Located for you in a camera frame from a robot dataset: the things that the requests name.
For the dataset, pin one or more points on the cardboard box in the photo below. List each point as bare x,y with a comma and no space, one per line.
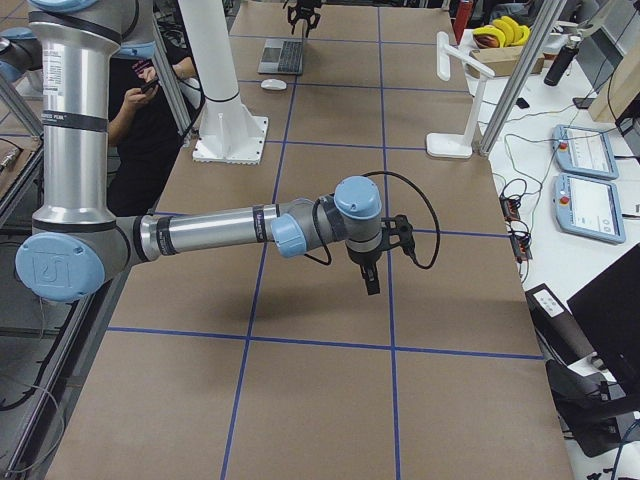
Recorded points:
501,60

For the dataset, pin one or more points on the black monitor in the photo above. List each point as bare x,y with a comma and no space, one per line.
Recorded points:
607,311

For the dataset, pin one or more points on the white computer mouse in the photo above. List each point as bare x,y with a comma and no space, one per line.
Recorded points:
275,85

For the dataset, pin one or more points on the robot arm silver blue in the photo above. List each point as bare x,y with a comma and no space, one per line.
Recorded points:
77,244

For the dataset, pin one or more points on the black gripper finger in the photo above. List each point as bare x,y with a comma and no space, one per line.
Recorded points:
306,27
370,276

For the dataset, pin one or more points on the black drink bottle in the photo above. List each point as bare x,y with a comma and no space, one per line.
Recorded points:
562,61

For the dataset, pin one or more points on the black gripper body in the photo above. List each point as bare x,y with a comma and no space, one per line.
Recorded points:
303,8
361,258

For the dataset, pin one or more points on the yellow bananas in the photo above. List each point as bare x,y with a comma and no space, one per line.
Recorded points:
501,33

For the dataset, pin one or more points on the person in black shirt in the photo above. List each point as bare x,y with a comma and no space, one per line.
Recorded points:
143,130

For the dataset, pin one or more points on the grey laptop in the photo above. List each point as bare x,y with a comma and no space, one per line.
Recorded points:
282,56

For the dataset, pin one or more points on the upper blue teach pendant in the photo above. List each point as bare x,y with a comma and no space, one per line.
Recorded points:
584,151

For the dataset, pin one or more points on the aluminium frame post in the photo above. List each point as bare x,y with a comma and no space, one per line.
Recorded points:
547,16

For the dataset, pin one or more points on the blue teach pendant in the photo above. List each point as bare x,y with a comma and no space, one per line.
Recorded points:
584,151
588,207

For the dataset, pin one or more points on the lower blue teach pendant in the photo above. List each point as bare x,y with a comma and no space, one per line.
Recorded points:
588,207

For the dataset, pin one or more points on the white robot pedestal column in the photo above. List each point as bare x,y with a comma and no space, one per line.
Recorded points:
228,132

